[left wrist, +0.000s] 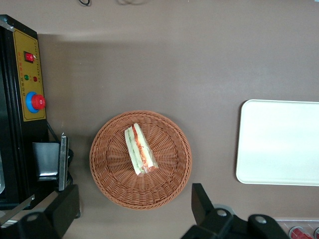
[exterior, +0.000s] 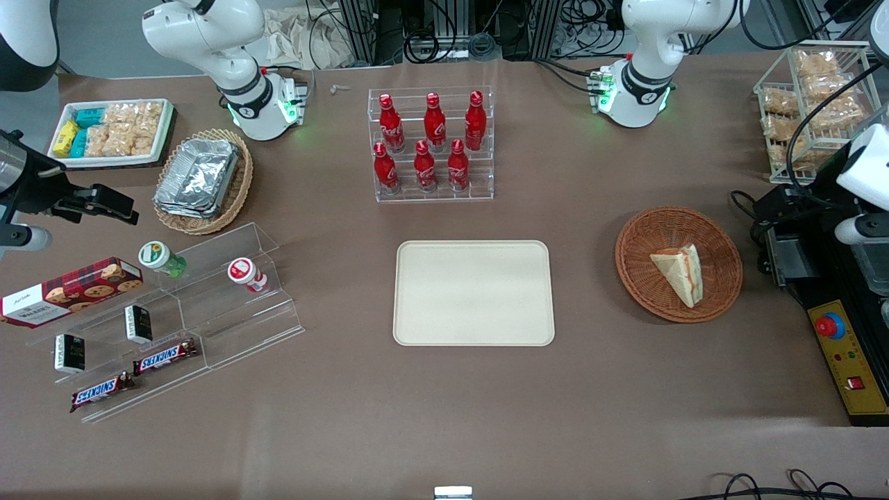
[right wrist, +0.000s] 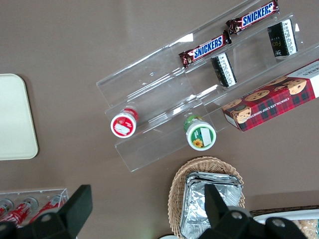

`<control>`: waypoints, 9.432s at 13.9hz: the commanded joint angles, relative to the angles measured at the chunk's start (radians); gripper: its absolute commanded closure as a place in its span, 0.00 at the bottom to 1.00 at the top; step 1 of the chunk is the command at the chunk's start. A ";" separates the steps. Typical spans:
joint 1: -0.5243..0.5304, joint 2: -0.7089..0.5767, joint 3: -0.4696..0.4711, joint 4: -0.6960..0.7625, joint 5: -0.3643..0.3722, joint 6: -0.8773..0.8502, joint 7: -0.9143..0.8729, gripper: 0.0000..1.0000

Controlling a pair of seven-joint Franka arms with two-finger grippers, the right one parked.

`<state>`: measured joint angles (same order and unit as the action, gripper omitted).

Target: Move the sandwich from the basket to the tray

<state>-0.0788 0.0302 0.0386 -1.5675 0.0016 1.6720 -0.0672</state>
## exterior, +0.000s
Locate white wire rack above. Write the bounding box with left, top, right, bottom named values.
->
left=754, top=42, right=883, bottom=185

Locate clear acrylic bottle rack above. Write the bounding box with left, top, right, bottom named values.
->
left=367, top=85, right=495, bottom=203

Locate beige plastic tray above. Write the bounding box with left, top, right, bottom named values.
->
left=393, top=240, right=556, bottom=347

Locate light wicker basket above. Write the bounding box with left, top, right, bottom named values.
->
left=153, top=128, right=254, bottom=235

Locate clear acrylic stepped shelf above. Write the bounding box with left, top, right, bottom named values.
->
left=24, top=222, right=306, bottom=424

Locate yellow snack packet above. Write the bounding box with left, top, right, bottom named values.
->
left=53, top=119, right=78, bottom=157

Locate red cola bottle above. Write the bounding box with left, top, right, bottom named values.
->
left=379, top=94, right=405, bottom=153
left=424, top=92, right=447, bottom=152
left=373, top=142, right=400, bottom=195
left=447, top=139, right=470, bottom=192
left=414, top=140, right=438, bottom=193
left=465, top=90, right=487, bottom=152

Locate brown wicker basket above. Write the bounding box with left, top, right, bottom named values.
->
left=615, top=206, right=743, bottom=324

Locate snickers chocolate bar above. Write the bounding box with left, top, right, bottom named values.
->
left=132, top=339, right=199, bottom=376
left=69, top=372, right=136, bottom=414

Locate black grey power box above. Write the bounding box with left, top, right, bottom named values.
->
left=754, top=224, right=834, bottom=289

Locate yellow emergency stop control box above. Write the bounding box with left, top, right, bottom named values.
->
left=792, top=281, right=889, bottom=426

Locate black looped table cable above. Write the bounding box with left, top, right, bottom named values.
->
left=729, top=189, right=765, bottom=224

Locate triangular sandwich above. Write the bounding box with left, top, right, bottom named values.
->
left=649, top=243, right=704, bottom=308

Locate white snack tray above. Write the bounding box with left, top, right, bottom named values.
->
left=47, top=99, right=174, bottom=169

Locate clear plastic bin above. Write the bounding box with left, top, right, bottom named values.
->
left=853, top=236, right=889, bottom=292

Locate small black white box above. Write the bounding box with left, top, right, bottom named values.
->
left=124, top=305, right=153, bottom=344
left=54, top=334, right=85, bottom=374

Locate black floor cable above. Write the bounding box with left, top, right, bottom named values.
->
left=695, top=469, right=889, bottom=500

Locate bagged fried snack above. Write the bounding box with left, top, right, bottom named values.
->
left=763, top=89, right=799, bottom=117
left=806, top=104, right=858, bottom=136
left=802, top=73, right=855, bottom=105
left=763, top=115, right=799, bottom=143
left=795, top=50, right=838, bottom=77
left=771, top=139, right=834, bottom=173

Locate aluminium frame post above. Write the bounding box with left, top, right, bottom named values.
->
left=531, top=0, right=563, bottom=60
left=337, top=0, right=390, bottom=67

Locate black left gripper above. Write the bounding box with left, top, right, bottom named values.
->
left=754, top=184, right=845, bottom=230

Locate beige crumpled cloth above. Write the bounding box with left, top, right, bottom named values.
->
left=264, top=7, right=356, bottom=70

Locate red capped small bottle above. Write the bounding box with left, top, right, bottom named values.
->
left=228, top=258, right=268, bottom=294

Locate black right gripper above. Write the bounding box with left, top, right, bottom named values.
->
left=0, top=131, right=140, bottom=226

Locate clear bag of crackers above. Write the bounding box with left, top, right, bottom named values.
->
left=85, top=124, right=136, bottom=158
left=132, top=115, right=163, bottom=156
left=104, top=103, right=164, bottom=127

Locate red tartan cookie box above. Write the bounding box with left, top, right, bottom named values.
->
left=0, top=257, right=144, bottom=328

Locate stack of foil trays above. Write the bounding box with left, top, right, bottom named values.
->
left=154, top=137, right=240, bottom=219

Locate green capped small bottle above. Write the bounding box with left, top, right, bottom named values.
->
left=138, top=241, right=187, bottom=278

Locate black base cable bundle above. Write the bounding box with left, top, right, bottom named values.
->
left=535, top=59, right=605, bottom=94

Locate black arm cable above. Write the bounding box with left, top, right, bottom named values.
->
left=787, top=62, right=889, bottom=203

